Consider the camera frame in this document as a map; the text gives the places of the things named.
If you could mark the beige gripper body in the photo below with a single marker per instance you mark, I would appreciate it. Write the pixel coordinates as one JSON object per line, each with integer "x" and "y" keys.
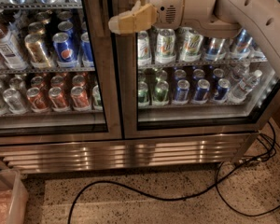
{"x": 165, "y": 6}

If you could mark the clear plastic bin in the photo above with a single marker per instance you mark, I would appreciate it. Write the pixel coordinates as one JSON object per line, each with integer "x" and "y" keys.
{"x": 13, "y": 197}

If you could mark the steel fridge base grille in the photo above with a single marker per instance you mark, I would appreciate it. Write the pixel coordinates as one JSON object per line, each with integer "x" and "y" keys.
{"x": 91, "y": 156}

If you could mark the brown tea bottle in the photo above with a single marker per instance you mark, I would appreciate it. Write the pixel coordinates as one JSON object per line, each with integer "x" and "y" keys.
{"x": 11, "y": 50}

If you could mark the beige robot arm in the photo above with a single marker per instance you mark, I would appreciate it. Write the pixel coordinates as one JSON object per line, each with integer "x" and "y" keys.
{"x": 212, "y": 18}

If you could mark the silver blue can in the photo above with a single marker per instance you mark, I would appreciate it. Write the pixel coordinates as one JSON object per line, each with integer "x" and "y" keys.
{"x": 213, "y": 49}

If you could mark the red soda can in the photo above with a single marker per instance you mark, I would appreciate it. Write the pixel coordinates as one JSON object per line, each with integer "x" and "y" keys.
{"x": 80, "y": 99}

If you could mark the blue soda can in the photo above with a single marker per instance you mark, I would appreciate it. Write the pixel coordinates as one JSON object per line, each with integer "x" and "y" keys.
{"x": 181, "y": 94}

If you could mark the diet dew can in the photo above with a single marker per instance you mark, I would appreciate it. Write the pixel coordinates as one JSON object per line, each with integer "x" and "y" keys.
{"x": 191, "y": 45}
{"x": 165, "y": 46}

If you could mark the clear water bottle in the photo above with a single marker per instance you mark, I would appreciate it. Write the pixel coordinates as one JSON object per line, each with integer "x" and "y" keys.
{"x": 244, "y": 87}

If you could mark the glass fridge door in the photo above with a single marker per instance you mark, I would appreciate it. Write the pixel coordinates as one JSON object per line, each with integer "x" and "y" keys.
{"x": 35, "y": 104}
{"x": 208, "y": 110}

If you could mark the blue pepsi can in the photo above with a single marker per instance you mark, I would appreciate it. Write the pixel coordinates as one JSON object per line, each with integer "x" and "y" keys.
{"x": 65, "y": 49}

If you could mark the gold soda can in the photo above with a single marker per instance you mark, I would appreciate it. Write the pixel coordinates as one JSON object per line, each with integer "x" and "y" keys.
{"x": 39, "y": 54}

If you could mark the green soda can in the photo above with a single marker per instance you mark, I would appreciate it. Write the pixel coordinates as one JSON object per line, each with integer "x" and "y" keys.
{"x": 160, "y": 94}

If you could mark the front diet dew can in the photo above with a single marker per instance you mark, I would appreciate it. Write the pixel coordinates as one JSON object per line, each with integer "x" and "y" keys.
{"x": 165, "y": 46}

